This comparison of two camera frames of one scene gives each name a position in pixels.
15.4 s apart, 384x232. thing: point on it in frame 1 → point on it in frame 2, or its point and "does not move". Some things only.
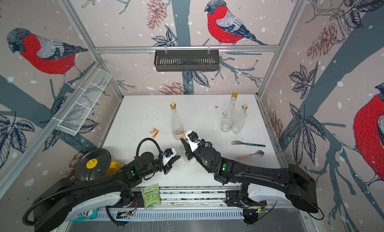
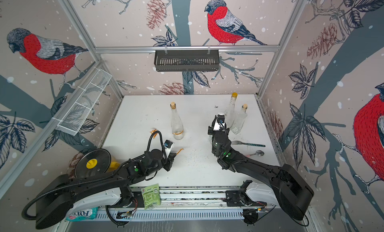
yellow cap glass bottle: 228,115 does not move
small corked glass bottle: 183,150 → 210,139
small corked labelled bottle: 239,119 does not move
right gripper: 188,151 → 211,131
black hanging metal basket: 186,60 does not move
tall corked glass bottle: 177,126 does not move
